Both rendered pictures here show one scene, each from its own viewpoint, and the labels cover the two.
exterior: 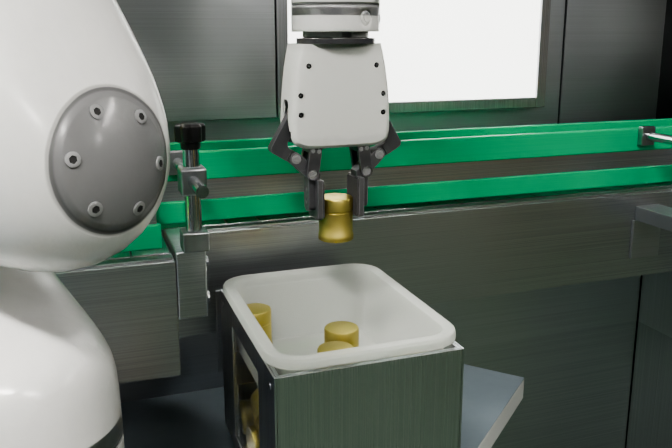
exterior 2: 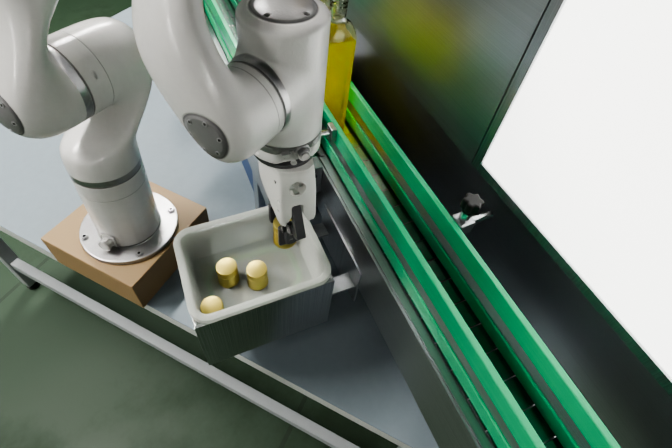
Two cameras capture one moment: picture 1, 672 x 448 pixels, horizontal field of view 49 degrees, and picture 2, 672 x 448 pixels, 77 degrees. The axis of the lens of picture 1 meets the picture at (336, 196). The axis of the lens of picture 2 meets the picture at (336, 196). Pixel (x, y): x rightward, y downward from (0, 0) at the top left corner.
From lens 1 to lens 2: 0.87 m
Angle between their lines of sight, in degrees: 74
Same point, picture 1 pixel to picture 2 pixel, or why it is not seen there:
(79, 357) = (74, 156)
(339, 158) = (386, 219)
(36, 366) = (65, 147)
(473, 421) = (385, 417)
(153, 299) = not seen: hidden behind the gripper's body
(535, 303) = not seen: outside the picture
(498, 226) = (434, 387)
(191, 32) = (453, 59)
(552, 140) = (521, 432)
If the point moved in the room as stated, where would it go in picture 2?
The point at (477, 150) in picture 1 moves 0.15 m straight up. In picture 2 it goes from (458, 336) to (509, 274)
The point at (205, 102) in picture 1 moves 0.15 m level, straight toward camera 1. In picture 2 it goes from (441, 112) to (354, 120)
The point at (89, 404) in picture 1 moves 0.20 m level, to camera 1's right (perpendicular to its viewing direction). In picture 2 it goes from (73, 169) to (23, 279)
